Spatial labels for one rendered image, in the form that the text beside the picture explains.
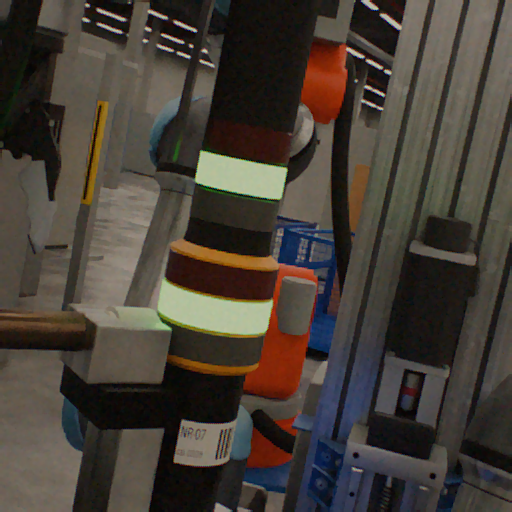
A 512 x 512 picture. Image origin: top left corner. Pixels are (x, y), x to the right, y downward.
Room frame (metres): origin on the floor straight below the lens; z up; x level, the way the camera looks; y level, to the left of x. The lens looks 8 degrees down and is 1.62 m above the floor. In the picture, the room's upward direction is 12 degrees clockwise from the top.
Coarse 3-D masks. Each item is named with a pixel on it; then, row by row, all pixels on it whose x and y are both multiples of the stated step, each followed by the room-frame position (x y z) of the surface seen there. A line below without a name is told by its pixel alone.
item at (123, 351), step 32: (96, 320) 0.30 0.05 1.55; (64, 352) 0.31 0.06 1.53; (96, 352) 0.29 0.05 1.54; (128, 352) 0.30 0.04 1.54; (160, 352) 0.31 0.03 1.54; (64, 384) 0.32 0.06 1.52; (96, 384) 0.30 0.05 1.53; (128, 384) 0.30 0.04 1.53; (160, 384) 0.31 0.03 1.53; (96, 416) 0.30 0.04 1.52; (128, 416) 0.30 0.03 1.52; (160, 416) 0.31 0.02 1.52; (96, 448) 0.32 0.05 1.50; (128, 448) 0.31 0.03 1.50; (160, 448) 0.31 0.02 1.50; (96, 480) 0.31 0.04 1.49; (128, 480) 0.31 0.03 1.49
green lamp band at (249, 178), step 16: (208, 160) 0.33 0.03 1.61; (224, 160) 0.32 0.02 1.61; (240, 160) 0.32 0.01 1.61; (208, 176) 0.33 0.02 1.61; (224, 176) 0.32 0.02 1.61; (240, 176) 0.32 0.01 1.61; (256, 176) 0.32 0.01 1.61; (272, 176) 0.33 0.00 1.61; (256, 192) 0.32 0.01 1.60; (272, 192) 0.33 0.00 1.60
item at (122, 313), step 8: (112, 312) 0.31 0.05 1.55; (120, 312) 0.31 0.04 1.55; (128, 312) 0.31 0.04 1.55; (136, 312) 0.31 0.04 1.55; (144, 312) 0.32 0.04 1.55; (152, 312) 0.32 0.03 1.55; (128, 320) 0.31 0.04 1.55; (136, 320) 0.31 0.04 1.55; (144, 320) 0.31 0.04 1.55; (152, 320) 0.32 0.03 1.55
